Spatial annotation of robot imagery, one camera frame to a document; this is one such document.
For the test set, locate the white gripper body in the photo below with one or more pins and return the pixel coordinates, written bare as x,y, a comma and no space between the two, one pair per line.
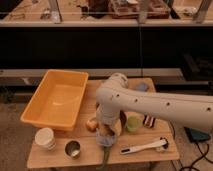
105,130

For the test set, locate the white paper cup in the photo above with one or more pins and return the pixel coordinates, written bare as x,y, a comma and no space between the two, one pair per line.
45,138

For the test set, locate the white handled brush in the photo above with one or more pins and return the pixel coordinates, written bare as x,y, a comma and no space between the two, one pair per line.
133,149

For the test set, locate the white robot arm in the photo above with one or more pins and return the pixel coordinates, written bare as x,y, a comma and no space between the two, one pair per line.
114,96

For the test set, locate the metal cup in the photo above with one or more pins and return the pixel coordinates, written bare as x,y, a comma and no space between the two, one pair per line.
72,149

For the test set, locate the striped toy cake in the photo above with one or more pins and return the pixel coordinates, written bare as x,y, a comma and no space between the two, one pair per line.
148,121

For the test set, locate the light blue towel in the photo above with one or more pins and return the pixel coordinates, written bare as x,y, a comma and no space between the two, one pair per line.
106,141

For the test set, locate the yellow round fruit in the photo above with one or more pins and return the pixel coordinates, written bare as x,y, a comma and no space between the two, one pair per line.
92,124

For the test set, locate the blue small object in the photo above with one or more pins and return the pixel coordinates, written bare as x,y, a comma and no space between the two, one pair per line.
142,87

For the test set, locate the black foot pedal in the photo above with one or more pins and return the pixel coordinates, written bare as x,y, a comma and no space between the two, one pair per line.
196,136

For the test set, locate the green cucumber toy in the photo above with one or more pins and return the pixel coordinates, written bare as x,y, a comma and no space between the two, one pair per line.
106,151

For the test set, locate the yellow plastic bin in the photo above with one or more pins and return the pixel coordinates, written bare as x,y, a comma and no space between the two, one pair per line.
57,100

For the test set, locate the green plastic cup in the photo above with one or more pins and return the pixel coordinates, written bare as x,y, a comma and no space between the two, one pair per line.
133,124

